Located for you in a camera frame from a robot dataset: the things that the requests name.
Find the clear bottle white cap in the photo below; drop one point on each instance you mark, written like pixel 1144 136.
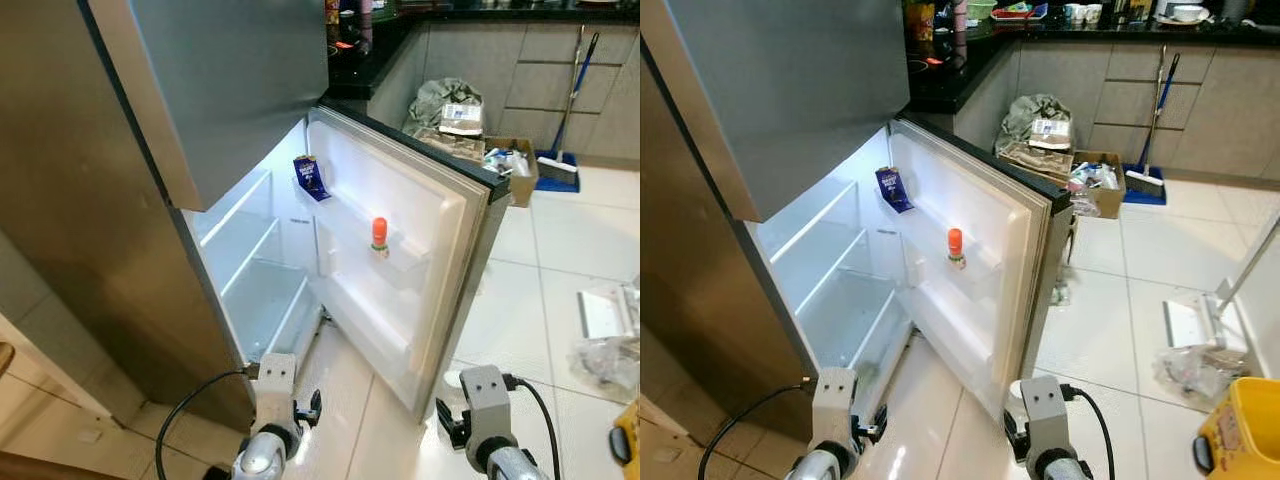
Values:
pixel 1017 390
pixel 454 381

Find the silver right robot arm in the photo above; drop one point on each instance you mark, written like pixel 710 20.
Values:
pixel 510 465
pixel 1065 468

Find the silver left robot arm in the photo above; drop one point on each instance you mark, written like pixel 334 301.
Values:
pixel 262 458
pixel 820 466

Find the white fridge door shelf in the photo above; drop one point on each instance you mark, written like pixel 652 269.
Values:
pixel 405 270
pixel 982 280
pixel 360 325
pixel 940 335

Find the glass fridge shelf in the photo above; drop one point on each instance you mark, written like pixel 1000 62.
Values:
pixel 250 255
pixel 810 215
pixel 828 265
pixel 235 205

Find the steel fridge body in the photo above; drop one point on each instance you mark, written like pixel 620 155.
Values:
pixel 80 200
pixel 690 250

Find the clear crisper drawer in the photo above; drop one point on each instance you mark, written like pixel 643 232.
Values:
pixel 265 320
pixel 845 330

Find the clear plastic bag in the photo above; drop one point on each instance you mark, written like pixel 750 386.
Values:
pixel 605 365
pixel 1200 375

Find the yellow plastic bin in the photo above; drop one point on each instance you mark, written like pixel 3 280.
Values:
pixel 628 445
pixel 1245 430

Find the orange cap bottle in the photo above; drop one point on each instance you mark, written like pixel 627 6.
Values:
pixel 380 232
pixel 955 243

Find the dark blue carton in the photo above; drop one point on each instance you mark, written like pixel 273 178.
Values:
pixel 893 190
pixel 311 178

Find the cardboard box with clutter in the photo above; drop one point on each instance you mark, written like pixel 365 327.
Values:
pixel 522 180
pixel 1108 195

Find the torn cardboard pile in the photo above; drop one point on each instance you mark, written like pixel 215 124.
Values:
pixel 450 145
pixel 1035 160

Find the white labelled parcel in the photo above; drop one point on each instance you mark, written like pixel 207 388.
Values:
pixel 1050 132
pixel 461 118

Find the grey green bag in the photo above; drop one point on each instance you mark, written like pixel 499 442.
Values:
pixel 435 98
pixel 1022 112

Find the black countertop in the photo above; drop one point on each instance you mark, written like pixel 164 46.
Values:
pixel 935 95
pixel 360 85

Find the steel freezer door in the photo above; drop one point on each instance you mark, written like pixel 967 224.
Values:
pixel 230 90
pixel 790 90

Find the yellow red snack packet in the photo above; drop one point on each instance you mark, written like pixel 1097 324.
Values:
pixel 331 10
pixel 920 18

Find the pink bottle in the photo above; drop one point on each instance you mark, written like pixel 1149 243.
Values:
pixel 364 12
pixel 959 15

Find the colourful tray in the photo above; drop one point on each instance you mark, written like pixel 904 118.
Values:
pixel 1020 12

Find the green bowl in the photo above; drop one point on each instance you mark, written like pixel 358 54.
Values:
pixel 981 9

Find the white plate with bowl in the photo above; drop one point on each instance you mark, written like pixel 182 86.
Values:
pixel 1186 14

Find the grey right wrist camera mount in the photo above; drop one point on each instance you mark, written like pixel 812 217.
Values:
pixel 1046 415
pixel 485 405

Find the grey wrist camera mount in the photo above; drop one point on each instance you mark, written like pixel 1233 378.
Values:
pixel 485 405
pixel 835 405
pixel 1046 415
pixel 276 392

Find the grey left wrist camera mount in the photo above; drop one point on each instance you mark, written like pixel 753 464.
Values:
pixel 276 392
pixel 835 405

